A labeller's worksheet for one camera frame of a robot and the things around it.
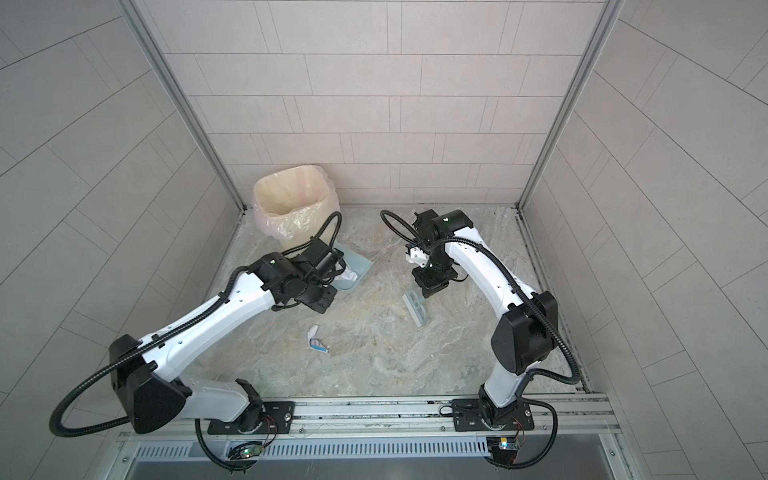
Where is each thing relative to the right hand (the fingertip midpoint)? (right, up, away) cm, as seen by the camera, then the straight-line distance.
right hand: (424, 293), depth 77 cm
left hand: (-23, 0, -1) cm, 23 cm away
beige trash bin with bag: (-42, +25, +23) cm, 55 cm away
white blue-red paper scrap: (-29, -15, +5) cm, 33 cm away
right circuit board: (+18, -34, -9) cm, 40 cm away
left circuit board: (-41, -33, -11) cm, 53 cm away
